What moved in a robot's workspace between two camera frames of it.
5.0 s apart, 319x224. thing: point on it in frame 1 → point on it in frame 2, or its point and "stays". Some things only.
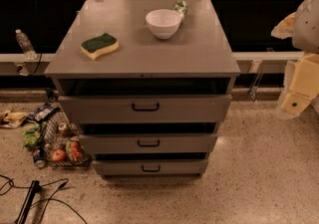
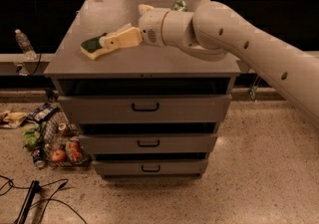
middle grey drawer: [152, 143] stays
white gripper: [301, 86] → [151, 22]
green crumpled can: [180, 6] stays
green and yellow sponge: [98, 46] stays
